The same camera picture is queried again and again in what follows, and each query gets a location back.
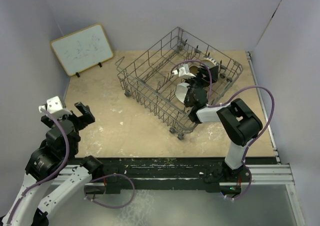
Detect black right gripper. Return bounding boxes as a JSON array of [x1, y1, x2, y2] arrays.
[[184, 65, 220, 105]]

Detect white orange rimmed striped bowl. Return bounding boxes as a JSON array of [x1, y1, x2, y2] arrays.
[[201, 57, 219, 68]]

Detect grey wire dish rack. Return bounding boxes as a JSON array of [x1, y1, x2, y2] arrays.
[[116, 27, 243, 140]]

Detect brown glazed bowl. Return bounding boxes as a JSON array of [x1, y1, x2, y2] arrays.
[[189, 66, 199, 75]]

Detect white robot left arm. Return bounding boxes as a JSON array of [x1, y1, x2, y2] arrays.
[[1, 98, 103, 225]]

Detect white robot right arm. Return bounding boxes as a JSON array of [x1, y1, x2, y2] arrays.
[[183, 76, 264, 181]]

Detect yellow framed whiteboard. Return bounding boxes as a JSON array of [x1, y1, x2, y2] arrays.
[[50, 23, 114, 77]]

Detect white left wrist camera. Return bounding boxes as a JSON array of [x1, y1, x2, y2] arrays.
[[38, 96, 72, 119]]

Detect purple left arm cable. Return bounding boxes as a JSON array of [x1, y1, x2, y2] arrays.
[[4, 108, 71, 226]]

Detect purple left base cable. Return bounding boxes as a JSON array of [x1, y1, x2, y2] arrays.
[[83, 171, 136, 208]]

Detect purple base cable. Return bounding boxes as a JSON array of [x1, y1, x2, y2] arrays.
[[83, 171, 136, 208], [222, 165, 253, 200]]

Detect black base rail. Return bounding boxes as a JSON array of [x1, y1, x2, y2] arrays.
[[85, 157, 252, 194]]

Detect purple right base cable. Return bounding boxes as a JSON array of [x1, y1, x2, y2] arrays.
[[222, 165, 253, 200]]

